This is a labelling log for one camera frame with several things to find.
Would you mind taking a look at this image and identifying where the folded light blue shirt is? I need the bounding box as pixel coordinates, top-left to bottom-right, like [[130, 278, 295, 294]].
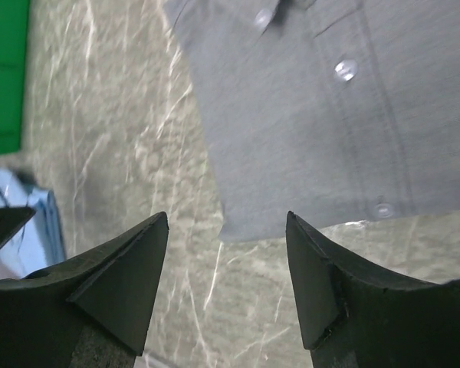
[[0, 169, 67, 278]]

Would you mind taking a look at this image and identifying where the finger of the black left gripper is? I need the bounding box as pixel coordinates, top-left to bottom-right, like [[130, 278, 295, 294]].
[[0, 207, 35, 249]]

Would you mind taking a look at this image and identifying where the green plastic tray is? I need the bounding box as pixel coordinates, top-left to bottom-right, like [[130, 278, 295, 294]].
[[0, 0, 30, 155]]

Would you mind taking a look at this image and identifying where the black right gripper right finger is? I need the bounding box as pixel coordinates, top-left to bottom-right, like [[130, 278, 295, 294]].
[[286, 213, 460, 368]]

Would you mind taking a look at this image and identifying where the grey long sleeve shirt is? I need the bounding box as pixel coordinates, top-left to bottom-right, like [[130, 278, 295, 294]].
[[165, 0, 460, 242]]

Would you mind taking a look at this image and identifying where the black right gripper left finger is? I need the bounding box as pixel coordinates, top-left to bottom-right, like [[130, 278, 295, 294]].
[[0, 212, 169, 367]]

